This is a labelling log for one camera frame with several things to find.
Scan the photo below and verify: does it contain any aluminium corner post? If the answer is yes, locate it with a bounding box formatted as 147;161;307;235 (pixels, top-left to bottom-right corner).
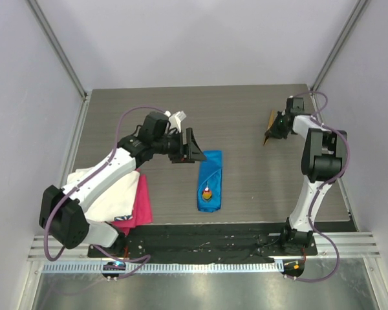
310;0;371;91
26;0;87;100

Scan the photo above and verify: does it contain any aluminium front frame rail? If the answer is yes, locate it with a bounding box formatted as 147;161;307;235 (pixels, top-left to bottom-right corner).
27;231;381;261

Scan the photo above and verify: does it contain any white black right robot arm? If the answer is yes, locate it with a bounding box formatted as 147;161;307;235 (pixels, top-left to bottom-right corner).
264;96;350;255

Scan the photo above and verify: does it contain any white folded cloth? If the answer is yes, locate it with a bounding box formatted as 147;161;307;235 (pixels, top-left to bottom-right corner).
70;170;140;222

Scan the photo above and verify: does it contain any iridescent purple spoon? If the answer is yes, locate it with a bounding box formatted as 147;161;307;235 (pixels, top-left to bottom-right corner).
201;183;213;202

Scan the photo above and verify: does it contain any left aluminium corner post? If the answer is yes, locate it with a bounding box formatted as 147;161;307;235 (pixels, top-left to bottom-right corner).
26;0;87;100

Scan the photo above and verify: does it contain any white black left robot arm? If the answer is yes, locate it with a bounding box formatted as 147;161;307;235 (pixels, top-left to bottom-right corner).
39;111;206;258

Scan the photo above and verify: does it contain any slotted white cable duct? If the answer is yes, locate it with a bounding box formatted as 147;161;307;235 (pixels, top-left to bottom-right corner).
41;260;284;274

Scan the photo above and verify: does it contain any pink folded cloth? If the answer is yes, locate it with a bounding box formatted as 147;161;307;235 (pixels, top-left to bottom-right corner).
112;174;153;235

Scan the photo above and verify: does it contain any blue cloth napkin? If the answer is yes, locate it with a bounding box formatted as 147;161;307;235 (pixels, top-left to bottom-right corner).
197;150;223;212

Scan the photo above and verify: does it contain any right aluminium corner post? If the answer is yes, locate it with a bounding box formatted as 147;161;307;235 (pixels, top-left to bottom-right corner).
310;0;371;91

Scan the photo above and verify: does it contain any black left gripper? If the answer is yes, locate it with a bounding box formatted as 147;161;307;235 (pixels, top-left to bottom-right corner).
153;128;206;164

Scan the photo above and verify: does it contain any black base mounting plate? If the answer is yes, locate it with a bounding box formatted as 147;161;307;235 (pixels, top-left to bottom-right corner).
89;232;317;261

